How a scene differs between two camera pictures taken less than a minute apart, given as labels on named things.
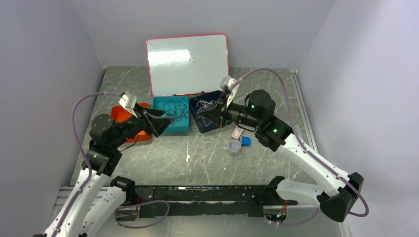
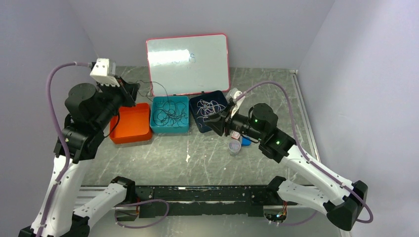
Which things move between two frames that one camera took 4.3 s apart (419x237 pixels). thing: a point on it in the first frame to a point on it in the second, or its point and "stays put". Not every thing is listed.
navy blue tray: x=204 y=123 stays put
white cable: x=204 y=104 stays put
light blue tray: x=177 y=107 stays put
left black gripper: x=155 y=125 to x=129 y=91
